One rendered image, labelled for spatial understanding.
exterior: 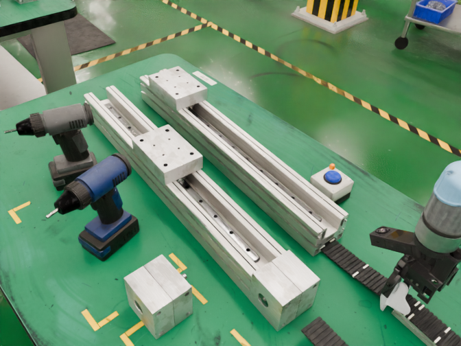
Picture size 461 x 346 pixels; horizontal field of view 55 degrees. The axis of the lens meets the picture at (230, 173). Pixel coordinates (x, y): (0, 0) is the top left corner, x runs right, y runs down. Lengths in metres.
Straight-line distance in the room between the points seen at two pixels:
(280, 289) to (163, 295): 0.22
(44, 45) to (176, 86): 1.13
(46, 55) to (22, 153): 1.07
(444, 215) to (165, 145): 0.66
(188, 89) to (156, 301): 0.69
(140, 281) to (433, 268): 0.54
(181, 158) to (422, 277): 0.58
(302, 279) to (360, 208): 0.36
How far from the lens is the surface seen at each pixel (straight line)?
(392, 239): 0.90
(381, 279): 1.04
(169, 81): 1.38
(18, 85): 2.88
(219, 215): 1.04
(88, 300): 1.00
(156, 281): 0.89
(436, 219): 0.79
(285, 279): 0.89
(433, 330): 1.00
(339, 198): 1.17
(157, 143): 1.13
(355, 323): 0.99
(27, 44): 3.83
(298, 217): 1.02
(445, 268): 0.86
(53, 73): 2.44
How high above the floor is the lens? 1.60
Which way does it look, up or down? 42 degrees down
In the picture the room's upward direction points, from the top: 3 degrees clockwise
